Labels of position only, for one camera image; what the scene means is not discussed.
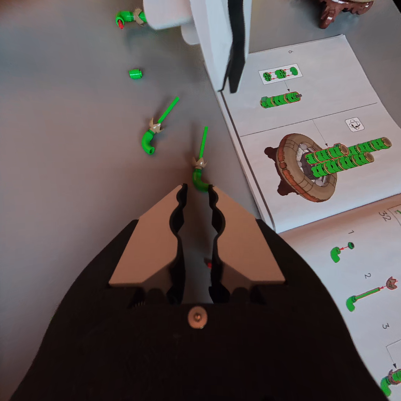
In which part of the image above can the lego instruction booklet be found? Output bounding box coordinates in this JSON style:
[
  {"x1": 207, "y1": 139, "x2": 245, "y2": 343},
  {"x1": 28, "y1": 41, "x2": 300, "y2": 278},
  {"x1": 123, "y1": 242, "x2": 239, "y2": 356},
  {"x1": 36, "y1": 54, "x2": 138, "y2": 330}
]
[{"x1": 216, "y1": 34, "x2": 401, "y2": 401}]

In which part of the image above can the green lego stem with pin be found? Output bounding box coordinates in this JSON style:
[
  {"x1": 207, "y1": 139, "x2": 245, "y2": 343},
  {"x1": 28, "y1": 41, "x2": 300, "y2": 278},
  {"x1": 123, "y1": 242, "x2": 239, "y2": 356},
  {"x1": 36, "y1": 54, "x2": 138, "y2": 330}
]
[{"x1": 115, "y1": 9, "x2": 148, "y2": 29}]

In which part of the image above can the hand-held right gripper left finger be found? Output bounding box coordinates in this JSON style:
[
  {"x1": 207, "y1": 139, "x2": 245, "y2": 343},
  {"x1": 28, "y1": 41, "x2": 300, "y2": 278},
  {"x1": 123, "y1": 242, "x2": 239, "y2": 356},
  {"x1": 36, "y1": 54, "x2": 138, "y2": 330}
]
[{"x1": 108, "y1": 184, "x2": 188, "y2": 304}]

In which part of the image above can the lego bamboo pot model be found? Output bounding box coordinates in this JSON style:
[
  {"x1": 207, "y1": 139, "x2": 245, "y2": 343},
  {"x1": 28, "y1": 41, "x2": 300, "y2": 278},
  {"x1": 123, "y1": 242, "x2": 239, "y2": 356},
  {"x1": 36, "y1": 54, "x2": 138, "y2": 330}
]
[{"x1": 318, "y1": 0, "x2": 375, "y2": 29}]

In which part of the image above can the green lego stem with bar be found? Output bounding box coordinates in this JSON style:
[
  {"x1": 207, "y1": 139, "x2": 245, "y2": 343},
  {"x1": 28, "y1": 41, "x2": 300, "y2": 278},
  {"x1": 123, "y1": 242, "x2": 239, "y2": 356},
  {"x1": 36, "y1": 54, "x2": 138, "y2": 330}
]
[
  {"x1": 141, "y1": 96, "x2": 180, "y2": 155},
  {"x1": 192, "y1": 126, "x2": 210, "y2": 193}
]

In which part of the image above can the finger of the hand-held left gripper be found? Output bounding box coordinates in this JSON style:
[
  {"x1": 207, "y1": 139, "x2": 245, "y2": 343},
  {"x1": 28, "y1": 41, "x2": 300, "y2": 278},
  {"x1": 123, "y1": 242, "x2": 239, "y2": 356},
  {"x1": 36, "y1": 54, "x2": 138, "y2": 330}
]
[
  {"x1": 189, "y1": 0, "x2": 234, "y2": 92},
  {"x1": 229, "y1": 0, "x2": 253, "y2": 93}
]

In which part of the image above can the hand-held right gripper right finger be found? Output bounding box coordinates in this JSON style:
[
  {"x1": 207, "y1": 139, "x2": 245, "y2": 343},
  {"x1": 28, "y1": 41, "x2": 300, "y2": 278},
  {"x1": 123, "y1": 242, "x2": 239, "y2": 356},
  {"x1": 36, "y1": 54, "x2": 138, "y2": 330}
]
[{"x1": 208, "y1": 185, "x2": 286, "y2": 304}]

